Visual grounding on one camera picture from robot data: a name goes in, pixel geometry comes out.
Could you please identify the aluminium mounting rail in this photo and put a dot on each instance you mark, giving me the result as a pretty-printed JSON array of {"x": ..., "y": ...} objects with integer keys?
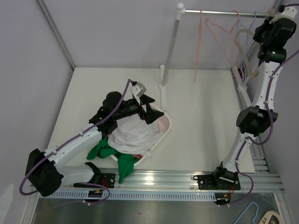
[{"x": 182, "y": 181}]

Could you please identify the pink wire hanger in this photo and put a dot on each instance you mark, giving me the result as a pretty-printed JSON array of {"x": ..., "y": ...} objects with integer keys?
[
  {"x": 224, "y": 39},
  {"x": 198, "y": 46}
]

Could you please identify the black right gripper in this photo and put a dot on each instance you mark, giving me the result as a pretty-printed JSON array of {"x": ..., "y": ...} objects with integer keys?
[{"x": 266, "y": 25}]

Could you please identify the wooden hanger on floor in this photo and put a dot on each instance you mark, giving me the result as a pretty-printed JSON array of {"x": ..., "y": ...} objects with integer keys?
[{"x": 271, "y": 217}]

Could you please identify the light blue wire hanger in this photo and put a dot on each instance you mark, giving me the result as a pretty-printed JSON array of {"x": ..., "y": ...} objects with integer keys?
[{"x": 243, "y": 52}]

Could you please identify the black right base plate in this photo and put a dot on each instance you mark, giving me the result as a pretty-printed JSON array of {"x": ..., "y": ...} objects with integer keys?
[{"x": 212, "y": 182}]

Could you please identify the silver clothes rack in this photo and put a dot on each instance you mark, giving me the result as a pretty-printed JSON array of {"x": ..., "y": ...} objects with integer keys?
[{"x": 180, "y": 10}]

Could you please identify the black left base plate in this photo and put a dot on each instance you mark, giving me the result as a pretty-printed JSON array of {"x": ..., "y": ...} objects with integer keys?
[{"x": 104, "y": 179}]

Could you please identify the white slotted cable duct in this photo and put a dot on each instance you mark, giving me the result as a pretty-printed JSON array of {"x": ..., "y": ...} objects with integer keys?
[{"x": 134, "y": 195}]

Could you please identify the coral red shirt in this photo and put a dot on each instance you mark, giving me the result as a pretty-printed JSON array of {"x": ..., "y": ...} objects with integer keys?
[{"x": 138, "y": 156}]

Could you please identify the white t shirt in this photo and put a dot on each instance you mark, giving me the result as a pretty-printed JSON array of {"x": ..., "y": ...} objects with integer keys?
[{"x": 135, "y": 135}]

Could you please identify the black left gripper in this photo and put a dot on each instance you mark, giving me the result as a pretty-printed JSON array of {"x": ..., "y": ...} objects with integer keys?
[{"x": 151, "y": 115}]

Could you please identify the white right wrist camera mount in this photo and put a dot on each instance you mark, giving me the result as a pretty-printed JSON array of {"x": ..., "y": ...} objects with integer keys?
[{"x": 289, "y": 12}]

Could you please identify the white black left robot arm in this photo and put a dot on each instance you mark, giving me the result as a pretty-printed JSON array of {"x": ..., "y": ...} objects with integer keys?
[{"x": 46, "y": 169}]

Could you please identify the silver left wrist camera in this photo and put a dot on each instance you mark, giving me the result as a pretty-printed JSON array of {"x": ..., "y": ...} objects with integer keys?
[{"x": 137, "y": 89}]

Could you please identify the green t shirt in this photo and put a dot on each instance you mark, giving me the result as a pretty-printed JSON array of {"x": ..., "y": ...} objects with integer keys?
[{"x": 125, "y": 162}]

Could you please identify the beige wooden hanger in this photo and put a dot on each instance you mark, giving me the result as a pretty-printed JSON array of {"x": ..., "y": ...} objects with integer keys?
[{"x": 239, "y": 45}]

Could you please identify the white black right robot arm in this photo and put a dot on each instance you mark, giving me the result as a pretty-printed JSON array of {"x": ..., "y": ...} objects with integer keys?
[{"x": 260, "y": 115}]

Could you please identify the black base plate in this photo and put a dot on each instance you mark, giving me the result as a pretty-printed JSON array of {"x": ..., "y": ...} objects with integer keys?
[
  {"x": 212, "y": 182},
  {"x": 104, "y": 179}
]

